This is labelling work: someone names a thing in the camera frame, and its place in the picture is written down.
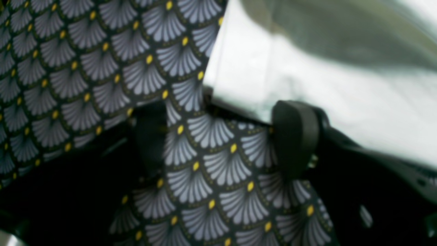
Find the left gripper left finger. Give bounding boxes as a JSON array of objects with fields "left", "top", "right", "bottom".
[{"left": 102, "top": 102, "right": 171, "bottom": 192}]

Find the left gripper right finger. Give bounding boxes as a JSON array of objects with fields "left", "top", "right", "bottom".
[{"left": 272, "top": 100, "right": 436, "bottom": 205}]

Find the white T-shirt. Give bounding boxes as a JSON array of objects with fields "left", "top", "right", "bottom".
[{"left": 203, "top": 0, "right": 437, "bottom": 169}]

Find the patterned blue table cloth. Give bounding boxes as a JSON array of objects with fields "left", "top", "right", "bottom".
[{"left": 1, "top": 0, "right": 339, "bottom": 246}]

